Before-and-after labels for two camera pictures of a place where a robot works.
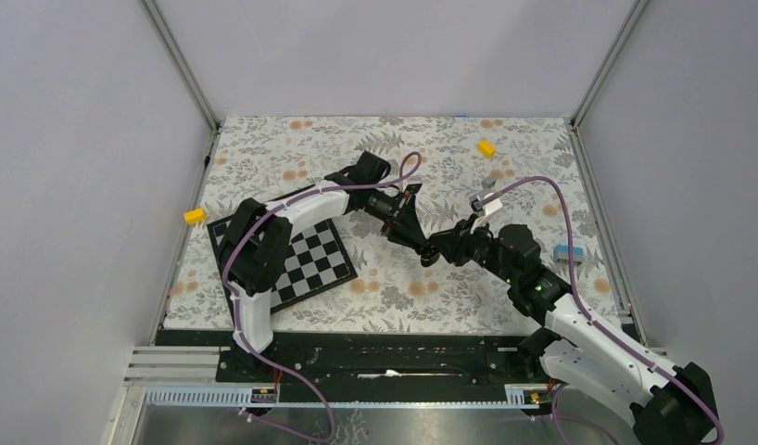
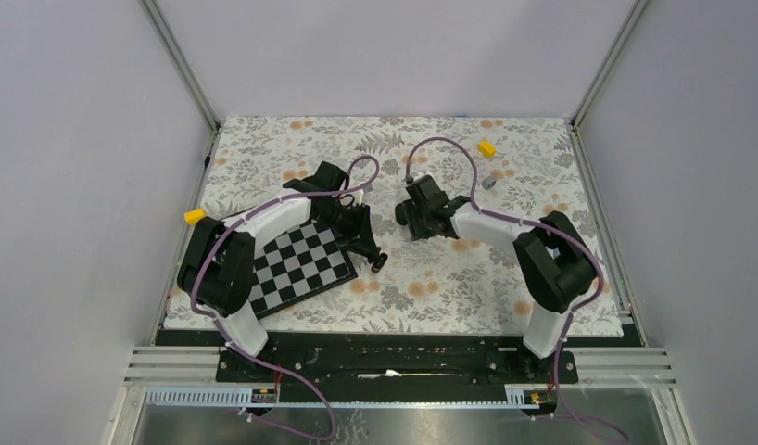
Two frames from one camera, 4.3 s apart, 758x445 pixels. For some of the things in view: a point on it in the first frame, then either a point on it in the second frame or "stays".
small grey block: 488,182 stays
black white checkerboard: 319,259 stays
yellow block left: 195,216 stays
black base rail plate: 380,357 stays
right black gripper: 454,244 to 416,231
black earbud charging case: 427,259 to 379,262
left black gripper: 405,225 to 360,235
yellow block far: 486,149 stays
